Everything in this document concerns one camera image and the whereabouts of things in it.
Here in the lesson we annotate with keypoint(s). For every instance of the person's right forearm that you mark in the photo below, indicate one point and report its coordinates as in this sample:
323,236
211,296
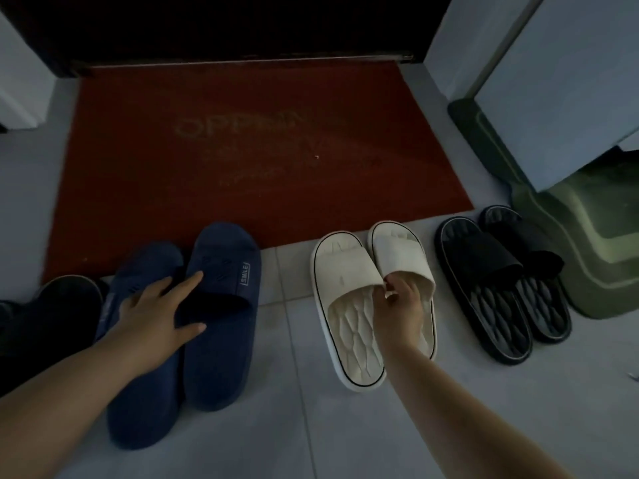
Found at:
459,424

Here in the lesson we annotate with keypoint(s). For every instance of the person's left forearm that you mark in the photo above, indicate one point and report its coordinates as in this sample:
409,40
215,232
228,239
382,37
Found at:
65,409

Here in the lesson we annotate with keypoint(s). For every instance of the dark door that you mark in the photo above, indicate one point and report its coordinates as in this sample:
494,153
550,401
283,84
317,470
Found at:
224,24

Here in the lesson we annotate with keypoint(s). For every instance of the white rubber slipper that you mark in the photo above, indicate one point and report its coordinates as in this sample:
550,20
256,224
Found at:
404,254
349,314

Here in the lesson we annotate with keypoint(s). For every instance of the person's left thumb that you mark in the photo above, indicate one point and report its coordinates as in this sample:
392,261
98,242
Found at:
192,331

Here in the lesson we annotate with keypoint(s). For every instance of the black rubber slipper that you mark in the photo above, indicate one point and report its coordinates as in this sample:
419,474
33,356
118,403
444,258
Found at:
541,289
487,294

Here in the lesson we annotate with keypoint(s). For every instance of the navy blue slipper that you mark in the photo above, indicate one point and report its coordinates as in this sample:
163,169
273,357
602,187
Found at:
219,354
142,409

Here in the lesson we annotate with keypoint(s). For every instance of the red doormat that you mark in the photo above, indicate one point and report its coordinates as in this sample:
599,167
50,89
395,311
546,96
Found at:
259,164

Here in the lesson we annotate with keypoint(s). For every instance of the person's left hand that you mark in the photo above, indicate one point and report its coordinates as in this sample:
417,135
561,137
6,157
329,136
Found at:
147,324

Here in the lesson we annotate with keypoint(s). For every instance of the green plastic step stool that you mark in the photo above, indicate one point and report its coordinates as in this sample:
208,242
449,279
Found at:
594,234

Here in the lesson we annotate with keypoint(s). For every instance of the white cabinet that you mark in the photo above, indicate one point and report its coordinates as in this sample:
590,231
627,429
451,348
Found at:
564,79

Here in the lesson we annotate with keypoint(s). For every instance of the black shoe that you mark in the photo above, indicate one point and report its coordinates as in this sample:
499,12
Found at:
45,329

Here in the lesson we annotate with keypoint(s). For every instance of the person's right fingers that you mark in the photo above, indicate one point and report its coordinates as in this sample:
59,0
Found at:
397,286

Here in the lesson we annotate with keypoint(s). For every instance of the person's right hand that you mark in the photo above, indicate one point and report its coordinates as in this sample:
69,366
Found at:
407,319

